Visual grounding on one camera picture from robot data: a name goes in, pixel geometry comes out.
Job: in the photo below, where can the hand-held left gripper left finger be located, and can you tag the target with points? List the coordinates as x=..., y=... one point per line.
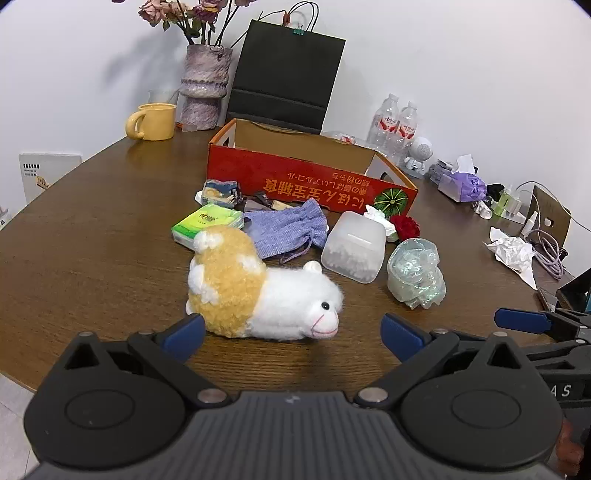
x=184, y=337

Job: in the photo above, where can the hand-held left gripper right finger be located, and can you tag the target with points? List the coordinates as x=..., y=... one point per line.
x=401, y=339

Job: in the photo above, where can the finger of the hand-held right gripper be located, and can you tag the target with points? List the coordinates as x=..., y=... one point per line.
x=521, y=321
x=568, y=355

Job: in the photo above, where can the white and tan plush toy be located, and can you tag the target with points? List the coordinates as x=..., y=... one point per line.
x=258, y=286

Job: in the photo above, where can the translucent plastic container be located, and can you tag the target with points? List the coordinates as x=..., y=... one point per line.
x=353, y=249

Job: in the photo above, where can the red rose flower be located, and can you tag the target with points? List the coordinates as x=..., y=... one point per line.
x=406, y=226

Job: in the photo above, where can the green tissue pack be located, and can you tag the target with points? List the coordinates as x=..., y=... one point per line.
x=205, y=224

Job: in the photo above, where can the white tissue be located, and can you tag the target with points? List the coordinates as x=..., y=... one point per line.
x=381, y=219

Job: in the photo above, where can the blue painted tissue pack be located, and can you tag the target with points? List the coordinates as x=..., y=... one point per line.
x=220, y=191

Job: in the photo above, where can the red cardboard box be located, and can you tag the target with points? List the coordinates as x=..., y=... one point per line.
x=295, y=177

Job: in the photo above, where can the person's right hand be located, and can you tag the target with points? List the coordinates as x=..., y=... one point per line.
x=571, y=452

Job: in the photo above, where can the dark phone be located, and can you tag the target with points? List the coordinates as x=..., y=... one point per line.
x=570, y=295

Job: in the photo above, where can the white crumpled paper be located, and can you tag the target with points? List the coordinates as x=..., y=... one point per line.
x=512, y=251

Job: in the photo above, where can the brown cardboard piece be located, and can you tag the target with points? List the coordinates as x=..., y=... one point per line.
x=551, y=212

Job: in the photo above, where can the green small bottle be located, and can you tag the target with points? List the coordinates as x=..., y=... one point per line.
x=503, y=203

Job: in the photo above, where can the black cloth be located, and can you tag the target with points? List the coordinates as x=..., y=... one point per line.
x=495, y=189

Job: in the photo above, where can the purple tissue pack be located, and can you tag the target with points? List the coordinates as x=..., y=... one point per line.
x=464, y=184

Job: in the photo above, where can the grey small box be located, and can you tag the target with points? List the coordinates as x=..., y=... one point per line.
x=441, y=171

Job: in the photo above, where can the white robot figurine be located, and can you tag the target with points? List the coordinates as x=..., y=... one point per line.
x=420, y=154

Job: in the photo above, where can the small clear plastic piece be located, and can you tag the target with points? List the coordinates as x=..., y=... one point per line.
x=189, y=127

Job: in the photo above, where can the clear plastic packaging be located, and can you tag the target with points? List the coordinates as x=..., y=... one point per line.
x=344, y=137

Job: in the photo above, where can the clear water bottle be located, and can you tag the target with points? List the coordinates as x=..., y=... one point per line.
x=383, y=122
x=407, y=127

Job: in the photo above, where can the white booklet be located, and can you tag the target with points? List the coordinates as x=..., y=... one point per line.
x=46, y=175

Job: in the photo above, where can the yellow mug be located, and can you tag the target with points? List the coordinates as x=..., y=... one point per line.
x=157, y=121

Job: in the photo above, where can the clear glass cup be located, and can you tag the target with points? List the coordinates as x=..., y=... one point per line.
x=161, y=96

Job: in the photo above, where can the purple ceramic vase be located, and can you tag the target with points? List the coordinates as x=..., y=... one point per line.
x=205, y=83

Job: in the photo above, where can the black paper bag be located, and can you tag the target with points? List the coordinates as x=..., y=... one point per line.
x=286, y=74

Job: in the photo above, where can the dried flowers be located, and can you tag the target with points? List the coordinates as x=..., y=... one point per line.
x=184, y=14

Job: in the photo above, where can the green binder clip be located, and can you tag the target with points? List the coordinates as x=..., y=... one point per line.
x=298, y=30

